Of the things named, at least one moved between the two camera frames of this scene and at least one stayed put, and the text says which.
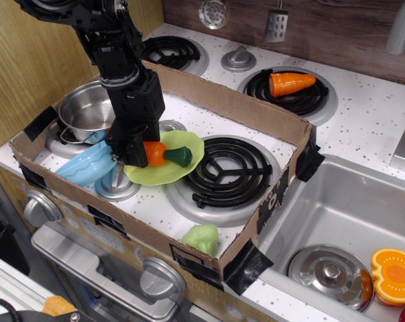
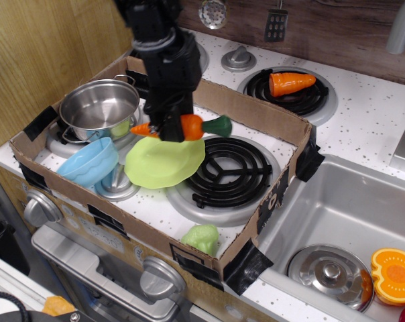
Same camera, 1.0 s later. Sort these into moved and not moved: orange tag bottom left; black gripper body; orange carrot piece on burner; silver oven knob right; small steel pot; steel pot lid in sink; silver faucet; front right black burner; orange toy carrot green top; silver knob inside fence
Moved: black gripper body; orange toy carrot green top
Not moved: orange tag bottom left; steel pot lid in sink; silver knob inside fence; silver oven knob right; orange carrot piece on burner; silver faucet; small steel pot; front right black burner
